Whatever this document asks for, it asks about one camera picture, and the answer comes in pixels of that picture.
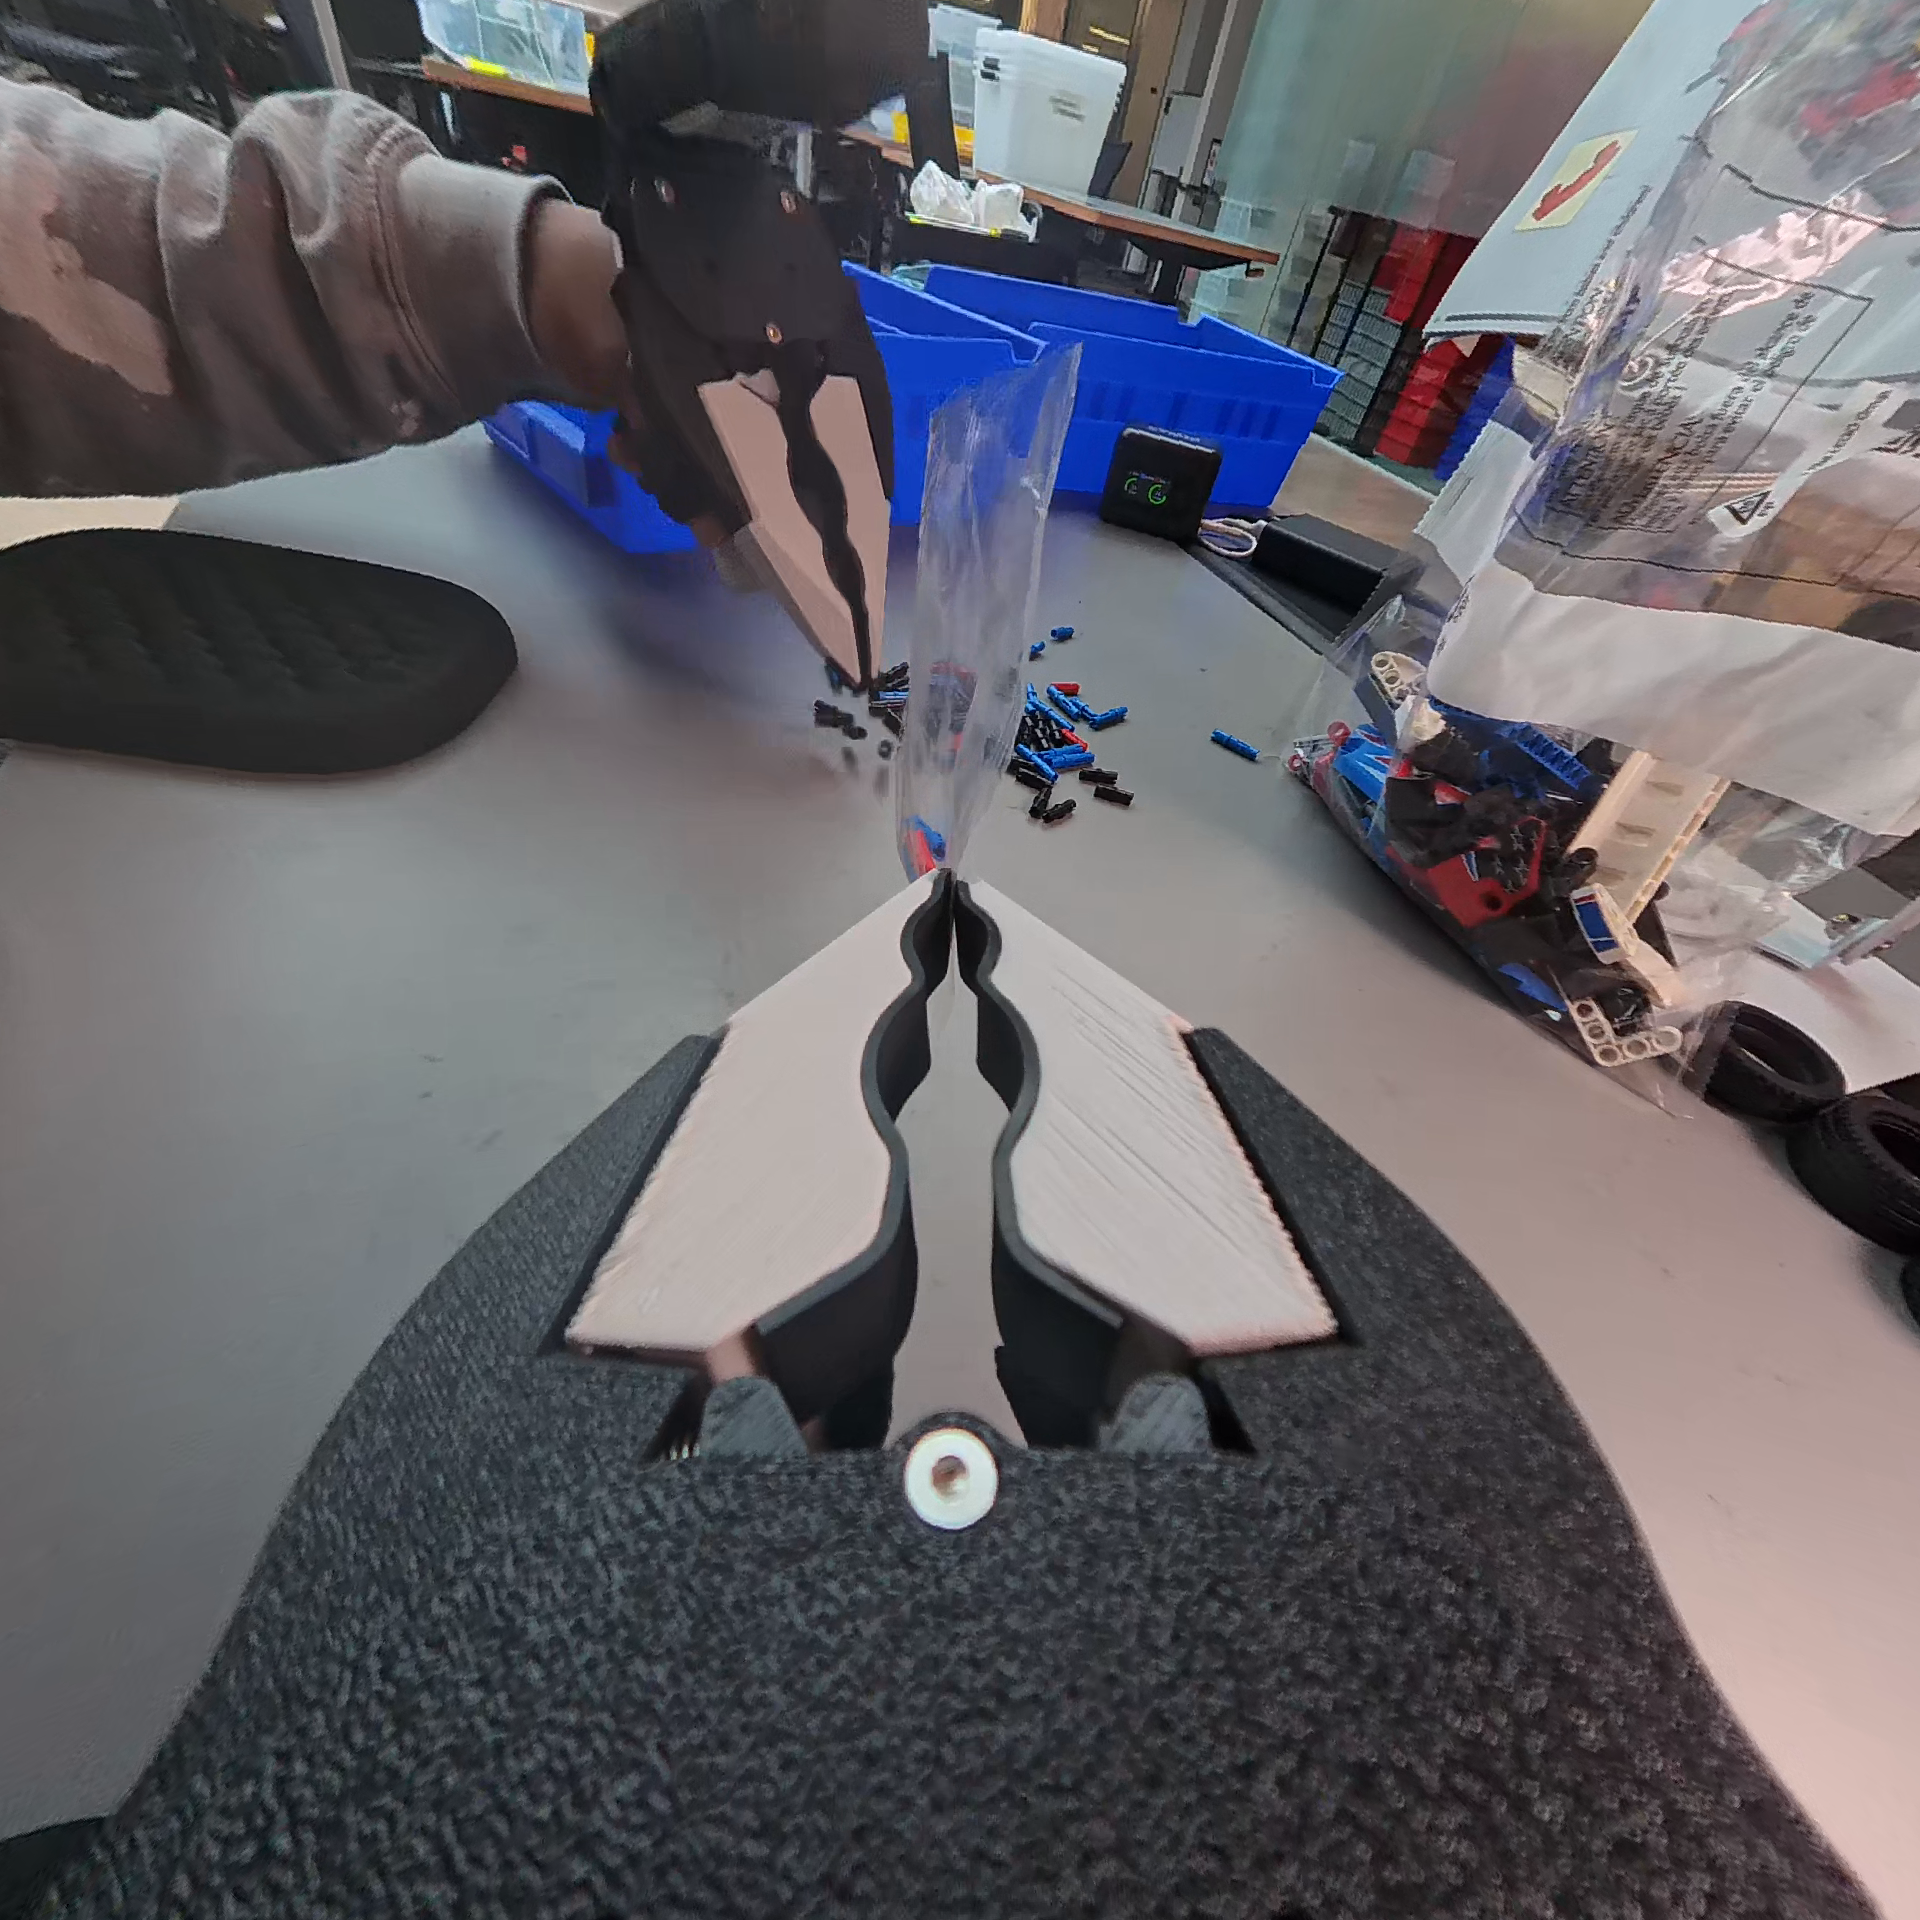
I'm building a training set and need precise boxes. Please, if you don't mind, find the wooden background table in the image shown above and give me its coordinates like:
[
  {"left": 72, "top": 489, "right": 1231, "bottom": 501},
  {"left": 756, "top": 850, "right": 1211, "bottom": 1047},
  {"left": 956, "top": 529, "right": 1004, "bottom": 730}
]
[{"left": 837, "top": 121, "right": 1288, "bottom": 276}]

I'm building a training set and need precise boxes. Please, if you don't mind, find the blue plastic bin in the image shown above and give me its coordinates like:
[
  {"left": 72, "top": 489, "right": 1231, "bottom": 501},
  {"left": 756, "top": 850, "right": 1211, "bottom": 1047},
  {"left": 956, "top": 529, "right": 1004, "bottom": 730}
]
[
  {"left": 917, "top": 266, "right": 1347, "bottom": 524},
  {"left": 837, "top": 261, "right": 1054, "bottom": 529},
  {"left": 481, "top": 396, "right": 708, "bottom": 562}
]

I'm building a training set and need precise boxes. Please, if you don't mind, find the rack of red blue bins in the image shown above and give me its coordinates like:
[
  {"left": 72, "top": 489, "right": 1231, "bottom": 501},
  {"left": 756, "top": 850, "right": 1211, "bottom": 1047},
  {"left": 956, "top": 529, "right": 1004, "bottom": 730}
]
[{"left": 1315, "top": 222, "right": 1520, "bottom": 471}]

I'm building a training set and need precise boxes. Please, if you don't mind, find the clear bag of building bricks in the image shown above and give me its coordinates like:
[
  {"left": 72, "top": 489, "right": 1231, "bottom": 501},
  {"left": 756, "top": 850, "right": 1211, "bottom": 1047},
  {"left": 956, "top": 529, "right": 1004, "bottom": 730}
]
[{"left": 1285, "top": 598, "right": 1761, "bottom": 1115}]

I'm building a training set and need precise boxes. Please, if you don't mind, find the person's left hand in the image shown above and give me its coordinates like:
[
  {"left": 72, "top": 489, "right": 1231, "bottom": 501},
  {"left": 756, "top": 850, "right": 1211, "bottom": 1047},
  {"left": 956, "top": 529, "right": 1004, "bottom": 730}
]
[{"left": 525, "top": 199, "right": 663, "bottom": 489}]

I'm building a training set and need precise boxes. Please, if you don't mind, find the flat black box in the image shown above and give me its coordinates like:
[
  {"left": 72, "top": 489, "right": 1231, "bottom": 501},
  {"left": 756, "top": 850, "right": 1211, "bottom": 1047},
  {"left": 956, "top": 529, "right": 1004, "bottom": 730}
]
[{"left": 1244, "top": 516, "right": 1424, "bottom": 619}]

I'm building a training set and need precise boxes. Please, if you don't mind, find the small clear plastic bag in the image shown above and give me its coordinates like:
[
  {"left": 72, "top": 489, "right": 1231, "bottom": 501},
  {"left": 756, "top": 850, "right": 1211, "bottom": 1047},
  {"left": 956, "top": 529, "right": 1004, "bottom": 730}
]
[{"left": 895, "top": 340, "right": 1086, "bottom": 884}]

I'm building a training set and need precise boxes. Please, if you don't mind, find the black power bank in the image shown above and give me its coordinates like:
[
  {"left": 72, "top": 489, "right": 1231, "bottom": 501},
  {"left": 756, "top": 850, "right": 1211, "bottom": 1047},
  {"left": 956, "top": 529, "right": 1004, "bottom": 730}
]
[{"left": 1097, "top": 427, "right": 1225, "bottom": 550}]

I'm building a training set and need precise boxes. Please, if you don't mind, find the white crumpled lump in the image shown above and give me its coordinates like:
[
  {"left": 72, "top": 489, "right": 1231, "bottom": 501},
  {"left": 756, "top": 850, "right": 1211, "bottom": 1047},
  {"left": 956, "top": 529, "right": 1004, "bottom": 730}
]
[{"left": 903, "top": 161, "right": 1039, "bottom": 238}]

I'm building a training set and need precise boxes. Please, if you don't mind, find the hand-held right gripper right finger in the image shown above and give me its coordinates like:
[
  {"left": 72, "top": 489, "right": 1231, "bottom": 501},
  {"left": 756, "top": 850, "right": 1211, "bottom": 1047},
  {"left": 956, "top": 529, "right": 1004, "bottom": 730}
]
[{"left": 956, "top": 876, "right": 1340, "bottom": 1457}]

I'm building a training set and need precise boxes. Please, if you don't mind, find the grey desk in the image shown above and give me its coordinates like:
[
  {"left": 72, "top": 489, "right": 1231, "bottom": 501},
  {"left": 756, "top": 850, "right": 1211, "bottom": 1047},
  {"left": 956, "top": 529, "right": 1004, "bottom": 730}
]
[{"left": 0, "top": 424, "right": 1920, "bottom": 1920}]

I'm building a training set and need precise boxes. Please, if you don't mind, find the person's left forearm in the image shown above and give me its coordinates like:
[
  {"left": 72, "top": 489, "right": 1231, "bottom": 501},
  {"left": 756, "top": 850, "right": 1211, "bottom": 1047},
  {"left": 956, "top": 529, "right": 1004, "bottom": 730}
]
[{"left": 0, "top": 78, "right": 577, "bottom": 501}]

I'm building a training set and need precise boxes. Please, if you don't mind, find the large printed plastic bag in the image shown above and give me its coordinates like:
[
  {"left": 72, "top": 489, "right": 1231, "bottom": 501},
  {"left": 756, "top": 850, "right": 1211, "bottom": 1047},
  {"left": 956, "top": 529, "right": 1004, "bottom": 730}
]
[{"left": 1414, "top": 0, "right": 1920, "bottom": 847}]

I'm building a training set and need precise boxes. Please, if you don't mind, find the white storage container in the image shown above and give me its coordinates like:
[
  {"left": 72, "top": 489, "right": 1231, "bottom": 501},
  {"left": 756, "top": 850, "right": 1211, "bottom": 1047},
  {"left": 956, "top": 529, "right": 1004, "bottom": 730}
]
[{"left": 971, "top": 26, "right": 1129, "bottom": 199}]

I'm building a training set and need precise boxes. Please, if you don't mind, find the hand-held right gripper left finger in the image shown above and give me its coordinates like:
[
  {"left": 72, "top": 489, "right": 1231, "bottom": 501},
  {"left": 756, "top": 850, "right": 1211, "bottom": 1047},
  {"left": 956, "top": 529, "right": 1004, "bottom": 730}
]
[{"left": 566, "top": 867, "right": 962, "bottom": 1457}]

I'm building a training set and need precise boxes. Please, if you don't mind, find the pile of small plastic pins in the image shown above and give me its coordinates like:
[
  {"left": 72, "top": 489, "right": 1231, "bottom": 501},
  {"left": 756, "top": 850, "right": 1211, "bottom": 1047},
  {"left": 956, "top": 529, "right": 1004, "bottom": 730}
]
[{"left": 810, "top": 623, "right": 1135, "bottom": 832}]

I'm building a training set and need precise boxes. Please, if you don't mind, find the black padded chair armrest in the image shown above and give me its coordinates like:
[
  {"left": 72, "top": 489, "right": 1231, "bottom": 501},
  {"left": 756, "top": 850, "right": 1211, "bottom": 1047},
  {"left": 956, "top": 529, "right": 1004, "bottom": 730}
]
[{"left": 0, "top": 527, "right": 522, "bottom": 778}]

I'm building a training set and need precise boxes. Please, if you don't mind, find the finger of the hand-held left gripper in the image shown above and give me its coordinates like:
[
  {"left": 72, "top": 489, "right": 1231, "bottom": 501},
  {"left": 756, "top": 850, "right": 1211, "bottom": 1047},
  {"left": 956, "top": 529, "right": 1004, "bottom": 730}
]
[
  {"left": 696, "top": 370, "right": 875, "bottom": 693},
  {"left": 779, "top": 363, "right": 900, "bottom": 681}
]

